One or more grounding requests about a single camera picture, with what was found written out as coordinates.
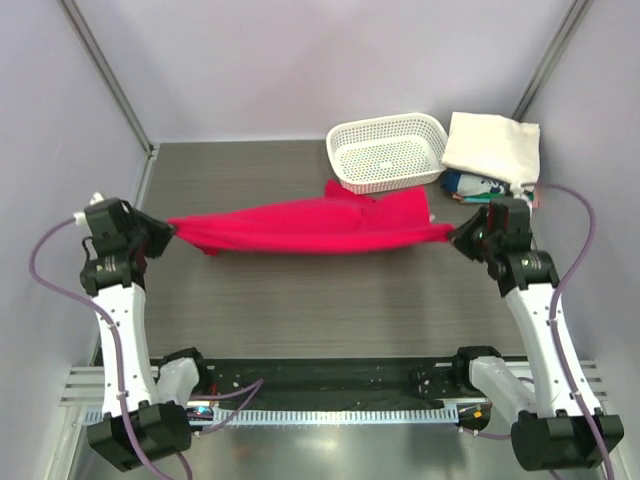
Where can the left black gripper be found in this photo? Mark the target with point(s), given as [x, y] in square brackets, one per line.
[162, 232]

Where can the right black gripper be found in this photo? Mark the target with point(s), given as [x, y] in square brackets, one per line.
[461, 238]

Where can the red t-shirt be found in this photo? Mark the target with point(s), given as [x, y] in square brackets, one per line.
[339, 222]

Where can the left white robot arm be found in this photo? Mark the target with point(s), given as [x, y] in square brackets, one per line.
[144, 413]

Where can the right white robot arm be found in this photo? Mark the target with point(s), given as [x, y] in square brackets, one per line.
[557, 423]

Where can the folded green t-shirt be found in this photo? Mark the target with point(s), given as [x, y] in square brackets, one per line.
[488, 197]

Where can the folded blue white t-shirt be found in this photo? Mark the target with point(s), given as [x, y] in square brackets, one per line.
[470, 185]

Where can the folded pink t-shirt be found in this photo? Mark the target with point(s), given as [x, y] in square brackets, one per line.
[491, 191]

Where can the folded cream t-shirt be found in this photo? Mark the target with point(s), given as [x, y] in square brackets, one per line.
[493, 146]

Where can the white plastic basket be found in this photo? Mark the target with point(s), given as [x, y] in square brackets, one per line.
[387, 153]

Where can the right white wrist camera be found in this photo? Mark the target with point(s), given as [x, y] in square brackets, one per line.
[524, 192]

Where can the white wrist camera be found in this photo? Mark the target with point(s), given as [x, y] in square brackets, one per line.
[524, 192]
[80, 216]

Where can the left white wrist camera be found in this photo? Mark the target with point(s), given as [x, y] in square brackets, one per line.
[80, 216]

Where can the aluminium rail profile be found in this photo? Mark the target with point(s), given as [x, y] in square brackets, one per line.
[85, 382]

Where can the white slotted cable duct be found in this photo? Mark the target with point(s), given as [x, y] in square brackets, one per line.
[203, 417]

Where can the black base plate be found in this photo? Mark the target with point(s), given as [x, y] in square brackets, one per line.
[425, 385]

